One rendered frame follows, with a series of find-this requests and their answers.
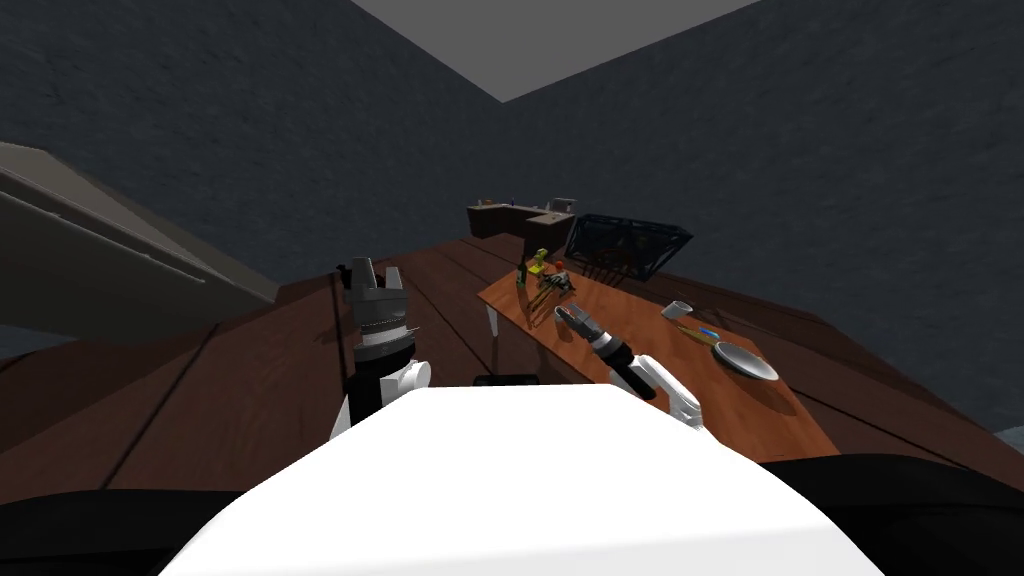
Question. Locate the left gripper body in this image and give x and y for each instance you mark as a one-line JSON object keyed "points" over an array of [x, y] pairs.
{"points": [[379, 302]]}

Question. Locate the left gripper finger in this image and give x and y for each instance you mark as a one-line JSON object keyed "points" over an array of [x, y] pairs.
{"points": [[364, 274], [394, 280]]}

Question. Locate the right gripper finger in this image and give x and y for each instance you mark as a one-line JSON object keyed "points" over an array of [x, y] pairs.
{"points": [[577, 308], [564, 315]]}

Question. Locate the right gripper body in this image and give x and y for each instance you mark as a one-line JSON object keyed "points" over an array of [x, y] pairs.
{"points": [[590, 324]]}

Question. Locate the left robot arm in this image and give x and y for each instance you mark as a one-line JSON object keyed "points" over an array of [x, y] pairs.
{"points": [[376, 376]]}

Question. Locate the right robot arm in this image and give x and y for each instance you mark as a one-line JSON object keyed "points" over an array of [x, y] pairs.
{"points": [[652, 382]]}

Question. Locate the dark grey tool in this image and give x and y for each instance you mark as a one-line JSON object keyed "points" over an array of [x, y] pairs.
{"points": [[557, 281]]}

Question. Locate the brown wooden table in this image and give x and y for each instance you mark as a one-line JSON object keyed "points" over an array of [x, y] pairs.
{"points": [[640, 320]]}

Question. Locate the dark green bottle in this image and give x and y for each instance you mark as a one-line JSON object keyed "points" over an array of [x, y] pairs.
{"points": [[522, 274]]}

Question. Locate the white mug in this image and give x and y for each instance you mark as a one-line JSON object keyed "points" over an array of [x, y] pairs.
{"points": [[677, 310]]}

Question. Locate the brown kitchen counter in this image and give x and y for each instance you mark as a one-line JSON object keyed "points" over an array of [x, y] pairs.
{"points": [[516, 219]]}

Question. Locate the grey plate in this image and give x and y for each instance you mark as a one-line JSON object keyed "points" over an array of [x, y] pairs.
{"points": [[746, 361]]}

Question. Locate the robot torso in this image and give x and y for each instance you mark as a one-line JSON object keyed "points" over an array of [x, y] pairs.
{"points": [[512, 488]]}

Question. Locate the pale grey slab furniture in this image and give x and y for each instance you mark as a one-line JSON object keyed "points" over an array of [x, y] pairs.
{"points": [[104, 264]]}

